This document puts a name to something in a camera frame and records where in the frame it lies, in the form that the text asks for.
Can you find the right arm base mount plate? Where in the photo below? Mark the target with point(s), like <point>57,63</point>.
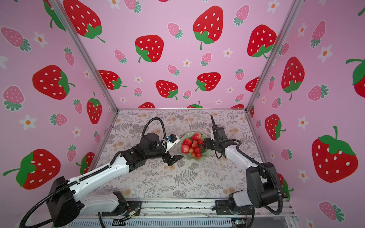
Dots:
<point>227,207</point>

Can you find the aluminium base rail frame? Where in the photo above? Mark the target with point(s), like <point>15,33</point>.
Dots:
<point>191,213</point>

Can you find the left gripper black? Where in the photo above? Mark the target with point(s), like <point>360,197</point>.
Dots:
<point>173,160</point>

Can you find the fake red strawberry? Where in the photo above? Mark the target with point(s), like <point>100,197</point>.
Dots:
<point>187,142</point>

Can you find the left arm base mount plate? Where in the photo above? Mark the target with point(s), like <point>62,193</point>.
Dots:
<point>130,208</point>

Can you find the light green scalloped fruit bowl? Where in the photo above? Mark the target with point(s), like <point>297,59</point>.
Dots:
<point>187,156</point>

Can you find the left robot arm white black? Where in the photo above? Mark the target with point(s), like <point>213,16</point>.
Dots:
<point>69,199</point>

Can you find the yellow red apple with leaf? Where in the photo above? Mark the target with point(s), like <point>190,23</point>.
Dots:
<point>196,137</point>

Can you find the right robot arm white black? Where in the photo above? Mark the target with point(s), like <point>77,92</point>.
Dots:
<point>263,186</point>

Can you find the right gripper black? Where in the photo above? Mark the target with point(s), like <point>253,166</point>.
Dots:
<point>206,142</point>

